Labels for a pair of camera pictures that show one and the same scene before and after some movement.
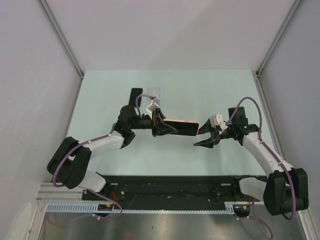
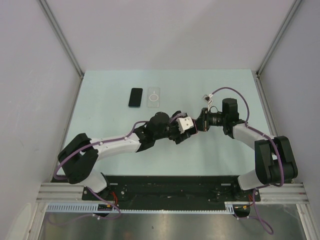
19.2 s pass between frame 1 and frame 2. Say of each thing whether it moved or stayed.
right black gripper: moved
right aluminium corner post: stayed
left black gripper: moved
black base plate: stayed
